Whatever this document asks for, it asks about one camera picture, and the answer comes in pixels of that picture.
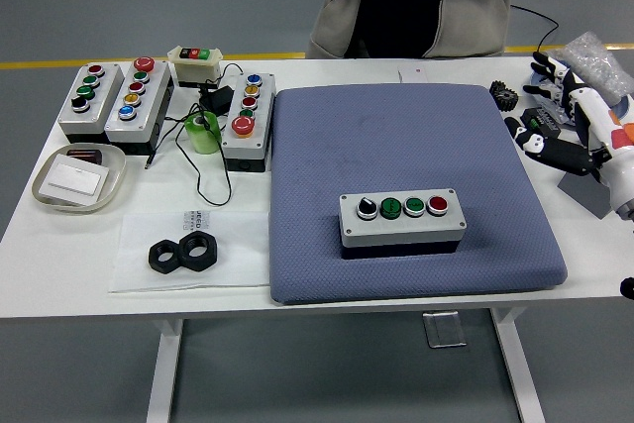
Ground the black module with green terminal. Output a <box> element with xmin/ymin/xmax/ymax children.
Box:
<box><xmin>522</xmin><ymin>105</ymin><xmax>564</xmax><ymax>140</ymax></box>

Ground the white shallow dish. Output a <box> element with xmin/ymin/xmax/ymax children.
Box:
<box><xmin>32</xmin><ymin>144</ymin><xmax>129</xmax><ymax>215</ymax></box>

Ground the clear bag of metal washers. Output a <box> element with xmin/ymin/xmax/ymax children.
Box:
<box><xmin>537</xmin><ymin>70</ymin><xmax>581</xmax><ymax>130</ymax></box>

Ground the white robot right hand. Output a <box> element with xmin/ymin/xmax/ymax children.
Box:
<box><xmin>504</xmin><ymin>50</ymin><xmax>634</xmax><ymax>214</ymax></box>

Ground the grey five-button box, blue end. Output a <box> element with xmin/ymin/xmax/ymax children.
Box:
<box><xmin>103</xmin><ymin>55</ymin><xmax>174</xmax><ymax>156</ymax></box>

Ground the white wall switch plate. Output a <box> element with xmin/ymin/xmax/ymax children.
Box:
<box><xmin>40</xmin><ymin>154</ymin><xmax>111</xmax><ymax>207</ymax></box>

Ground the blue-grey padded mat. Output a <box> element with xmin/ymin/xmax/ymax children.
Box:
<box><xmin>268</xmin><ymin>83</ymin><xmax>570</xmax><ymax>305</ymax></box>

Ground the black power adapter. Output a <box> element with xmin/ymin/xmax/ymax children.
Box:
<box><xmin>197</xmin><ymin>85</ymin><xmax>235</xmax><ymax>115</ymax></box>

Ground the cream three-button switch box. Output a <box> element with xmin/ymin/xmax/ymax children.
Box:
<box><xmin>166</xmin><ymin>45</ymin><xmax>225</xmax><ymax>88</ymax></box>

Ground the black metal gear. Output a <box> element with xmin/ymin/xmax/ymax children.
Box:
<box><xmin>488</xmin><ymin>79</ymin><xmax>520</xmax><ymax>113</ymax></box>

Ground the bubble wrap bag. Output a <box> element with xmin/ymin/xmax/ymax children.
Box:
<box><xmin>549</xmin><ymin>32</ymin><xmax>634</xmax><ymax>105</ymax></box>

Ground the person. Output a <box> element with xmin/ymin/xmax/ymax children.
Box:
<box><xmin>307</xmin><ymin>0</ymin><xmax>537</xmax><ymax>59</ymax></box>

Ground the dark red small block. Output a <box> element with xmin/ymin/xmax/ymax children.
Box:
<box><xmin>66</xmin><ymin>148</ymin><xmax>104</xmax><ymax>166</ymax></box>

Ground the silver bracket under table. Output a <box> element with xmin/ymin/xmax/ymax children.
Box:
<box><xmin>423</xmin><ymin>311</ymin><xmax>468</xmax><ymax>349</ymax></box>

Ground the grey flat sheet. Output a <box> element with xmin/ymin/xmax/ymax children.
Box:
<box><xmin>557</xmin><ymin>169</ymin><xmax>613</xmax><ymax>221</ymax></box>

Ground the large black hex nut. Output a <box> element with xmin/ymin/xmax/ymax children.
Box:
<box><xmin>177</xmin><ymin>230</ymin><xmax>219</xmax><ymax>271</ymax></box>

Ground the black cable on floor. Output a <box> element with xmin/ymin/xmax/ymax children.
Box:
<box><xmin>511</xmin><ymin>4</ymin><xmax>561</xmax><ymax>53</ymax></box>

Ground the white table leg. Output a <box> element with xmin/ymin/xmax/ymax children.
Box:
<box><xmin>489</xmin><ymin>306</ymin><xmax>546</xmax><ymax>423</ymax></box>
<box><xmin>146</xmin><ymin>316</ymin><xmax>185</xmax><ymax>423</ymax></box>

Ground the grey five-button box, narrow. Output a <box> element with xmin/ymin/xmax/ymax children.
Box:
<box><xmin>220</xmin><ymin>71</ymin><xmax>277</xmax><ymax>174</ymax></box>

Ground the thin black adapter cable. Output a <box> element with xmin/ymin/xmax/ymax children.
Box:
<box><xmin>145</xmin><ymin>62</ymin><xmax>244</xmax><ymax>207</ymax></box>

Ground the grey four-button control box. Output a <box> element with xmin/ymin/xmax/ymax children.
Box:
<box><xmin>57</xmin><ymin>62</ymin><xmax>125</xmax><ymax>145</ymax></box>

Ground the clear printed plastic bag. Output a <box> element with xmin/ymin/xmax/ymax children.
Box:
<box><xmin>107</xmin><ymin>209</ymin><xmax>271</xmax><ymax>294</ymax></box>

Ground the green tape roll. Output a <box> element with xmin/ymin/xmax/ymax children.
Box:
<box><xmin>184</xmin><ymin>111</ymin><xmax>222</xmax><ymax>156</ymax></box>

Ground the small black hex nut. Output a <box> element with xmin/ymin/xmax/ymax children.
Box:
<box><xmin>148</xmin><ymin>239</ymin><xmax>185</xmax><ymax>274</ymax></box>

